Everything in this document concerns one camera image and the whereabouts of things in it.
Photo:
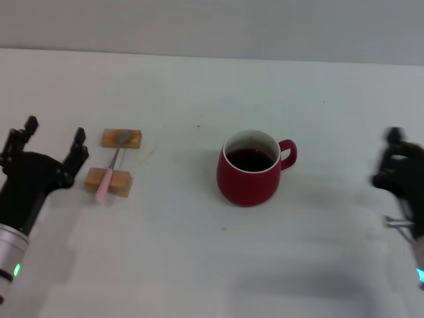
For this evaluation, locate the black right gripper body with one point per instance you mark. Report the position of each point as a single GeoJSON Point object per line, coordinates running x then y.
{"type": "Point", "coordinates": [410, 185]}

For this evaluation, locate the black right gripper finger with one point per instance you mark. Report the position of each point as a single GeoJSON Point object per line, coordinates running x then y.
{"type": "Point", "coordinates": [386, 165]}
{"type": "Point", "coordinates": [414, 149]}

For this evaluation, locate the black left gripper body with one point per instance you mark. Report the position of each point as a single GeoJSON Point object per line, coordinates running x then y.
{"type": "Point", "coordinates": [30, 182]}

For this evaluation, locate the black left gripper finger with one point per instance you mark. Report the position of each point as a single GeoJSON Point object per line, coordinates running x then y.
{"type": "Point", "coordinates": [20, 139]}
{"type": "Point", "coordinates": [77, 155]}

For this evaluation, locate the red coffee cup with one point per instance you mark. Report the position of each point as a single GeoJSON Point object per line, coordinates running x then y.
{"type": "Point", "coordinates": [245, 185]}

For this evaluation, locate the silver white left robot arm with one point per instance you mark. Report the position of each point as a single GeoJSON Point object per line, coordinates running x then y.
{"type": "Point", "coordinates": [11, 258]}

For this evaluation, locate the notched wooden block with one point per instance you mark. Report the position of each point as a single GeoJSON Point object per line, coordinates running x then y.
{"type": "Point", "coordinates": [92, 178]}

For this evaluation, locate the stained wooden block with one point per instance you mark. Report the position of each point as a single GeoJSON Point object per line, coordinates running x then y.
{"type": "Point", "coordinates": [107, 139]}

